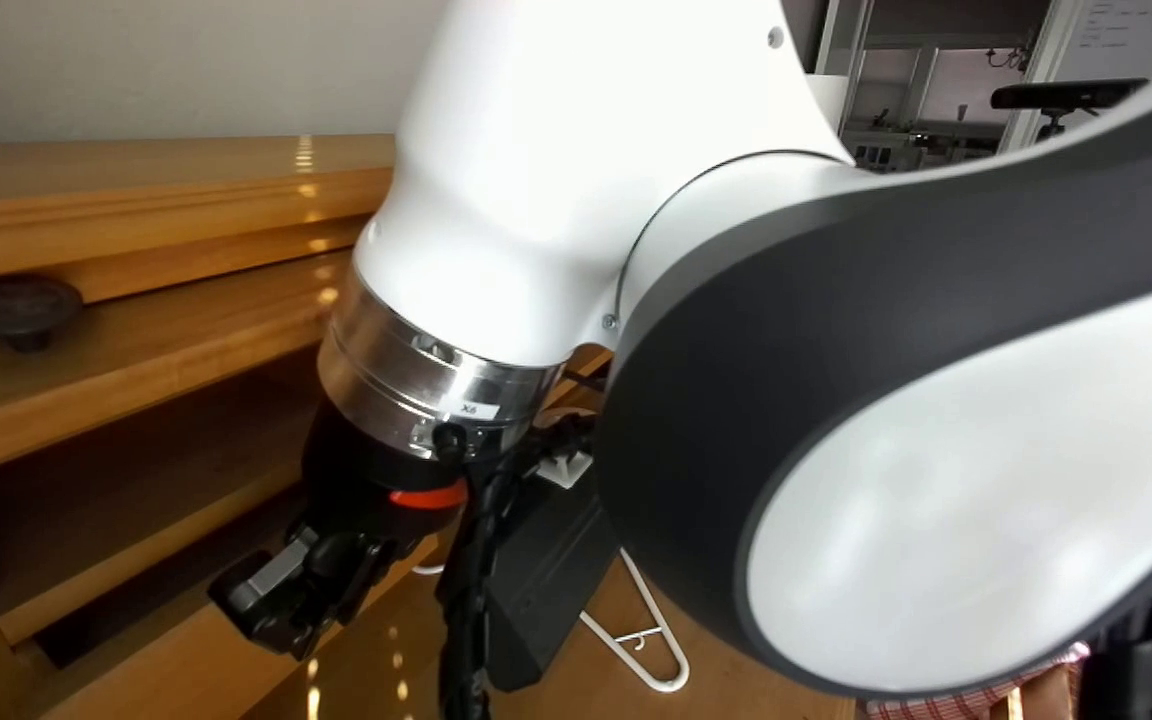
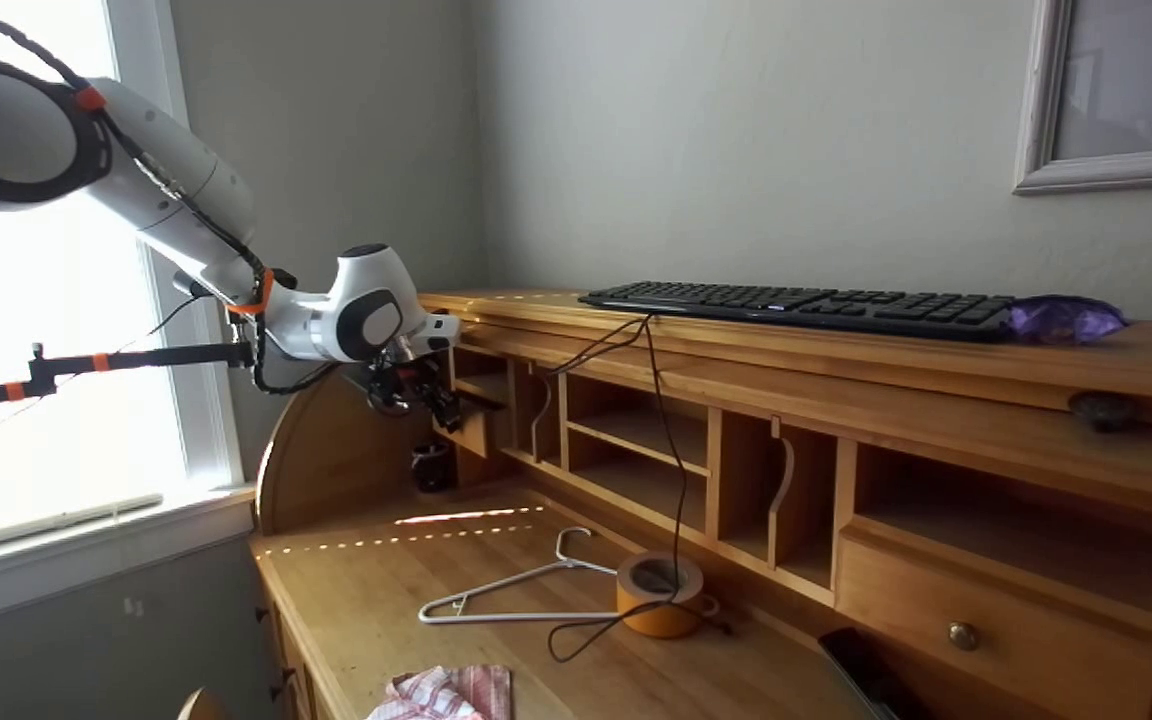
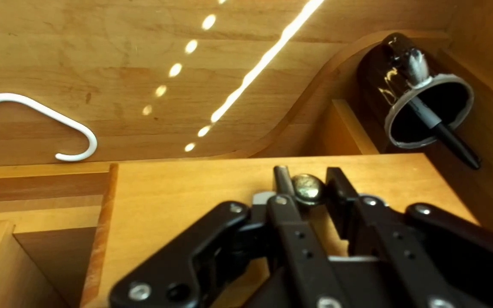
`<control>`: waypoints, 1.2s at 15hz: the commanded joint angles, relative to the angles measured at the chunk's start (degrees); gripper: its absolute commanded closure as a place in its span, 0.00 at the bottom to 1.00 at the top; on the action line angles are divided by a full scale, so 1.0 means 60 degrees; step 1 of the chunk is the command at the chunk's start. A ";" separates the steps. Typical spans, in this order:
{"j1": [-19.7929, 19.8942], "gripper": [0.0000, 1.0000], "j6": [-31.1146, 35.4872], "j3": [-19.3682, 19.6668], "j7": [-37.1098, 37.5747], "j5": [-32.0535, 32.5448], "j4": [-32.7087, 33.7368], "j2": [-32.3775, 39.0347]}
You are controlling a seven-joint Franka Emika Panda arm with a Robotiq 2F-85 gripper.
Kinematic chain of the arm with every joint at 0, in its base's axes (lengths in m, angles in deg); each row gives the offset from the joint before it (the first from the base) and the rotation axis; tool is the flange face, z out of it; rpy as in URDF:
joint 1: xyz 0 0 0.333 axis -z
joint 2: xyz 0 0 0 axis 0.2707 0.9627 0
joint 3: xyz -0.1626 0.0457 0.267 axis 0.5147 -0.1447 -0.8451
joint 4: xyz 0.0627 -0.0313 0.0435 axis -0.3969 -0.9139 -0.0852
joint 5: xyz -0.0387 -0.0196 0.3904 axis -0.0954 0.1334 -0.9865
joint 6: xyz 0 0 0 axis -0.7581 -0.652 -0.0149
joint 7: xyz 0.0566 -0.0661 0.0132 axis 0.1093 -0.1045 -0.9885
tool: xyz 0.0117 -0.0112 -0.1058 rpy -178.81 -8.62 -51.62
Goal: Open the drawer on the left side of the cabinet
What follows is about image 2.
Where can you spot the black pole with orange marks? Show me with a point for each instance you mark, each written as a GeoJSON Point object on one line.
{"type": "Point", "coordinates": [109, 363]}

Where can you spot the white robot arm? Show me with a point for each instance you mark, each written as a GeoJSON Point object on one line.
{"type": "Point", "coordinates": [188, 214]}

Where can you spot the small black oval object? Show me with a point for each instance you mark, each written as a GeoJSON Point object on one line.
{"type": "Point", "coordinates": [1105, 409]}

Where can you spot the black computer keyboard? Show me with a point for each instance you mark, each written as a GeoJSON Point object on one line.
{"type": "Point", "coordinates": [802, 304]}

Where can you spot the wide wooden desk drawer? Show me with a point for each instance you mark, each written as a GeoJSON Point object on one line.
{"type": "Point", "coordinates": [1002, 641]}

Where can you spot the red white striped towel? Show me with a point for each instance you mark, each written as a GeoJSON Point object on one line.
{"type": "Point", "coordinates": [443, 695]}

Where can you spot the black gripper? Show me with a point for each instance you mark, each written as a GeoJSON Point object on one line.
{"type": "Point", "coordinates": [415, 378]}

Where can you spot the white window frame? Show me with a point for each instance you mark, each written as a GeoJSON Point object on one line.
{"type": "Point", "coordinates": [210, 442]}

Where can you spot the round brass drawer knob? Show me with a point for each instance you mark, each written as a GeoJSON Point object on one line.
{"type": "Point", "coordinates": [965, 632]}

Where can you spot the wooden roll-top desk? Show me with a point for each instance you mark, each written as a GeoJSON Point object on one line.
{"type": "Point", "coordinates": [761, 532]}

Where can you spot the small black round object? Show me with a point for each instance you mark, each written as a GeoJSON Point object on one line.
{"type": "Point", "coordinates": [433, 468]}

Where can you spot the silver picture frame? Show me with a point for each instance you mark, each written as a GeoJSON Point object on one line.
{"type": "Point", "coordinates": [1043, 134]}

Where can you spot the small wooden desk drawer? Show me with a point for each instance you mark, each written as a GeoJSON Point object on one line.
{"type": "Point", "coordinates": [480, 433]}

